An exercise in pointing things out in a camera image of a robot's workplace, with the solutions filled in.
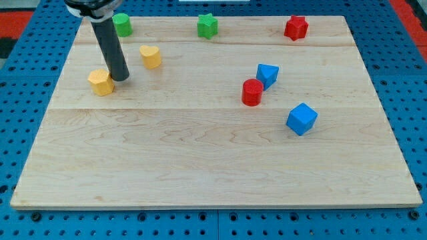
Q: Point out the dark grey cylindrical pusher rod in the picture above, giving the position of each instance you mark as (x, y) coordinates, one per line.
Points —
(110, 46)

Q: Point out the blue triangle block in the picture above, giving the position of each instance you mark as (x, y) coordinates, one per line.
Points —
(267, 74)

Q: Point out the green cylinder block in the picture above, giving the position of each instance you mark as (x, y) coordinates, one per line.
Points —
(122, 24)

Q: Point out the yellow hexagon block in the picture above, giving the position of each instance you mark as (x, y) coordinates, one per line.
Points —
(101, 82)

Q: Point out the yellow heart block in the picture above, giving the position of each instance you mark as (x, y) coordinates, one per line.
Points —
(151, 56)

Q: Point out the green star block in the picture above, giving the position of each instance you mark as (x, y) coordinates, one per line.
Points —
(207, 26)

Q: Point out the red cylinder block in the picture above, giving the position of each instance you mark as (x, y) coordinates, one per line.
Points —
(252, 90)

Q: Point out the light wooden board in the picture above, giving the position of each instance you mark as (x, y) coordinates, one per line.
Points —
(179, 137)

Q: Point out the red star block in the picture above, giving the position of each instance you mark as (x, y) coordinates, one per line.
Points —
(296, 27)

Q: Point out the blue cube block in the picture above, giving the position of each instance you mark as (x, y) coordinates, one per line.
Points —
(301, 119)

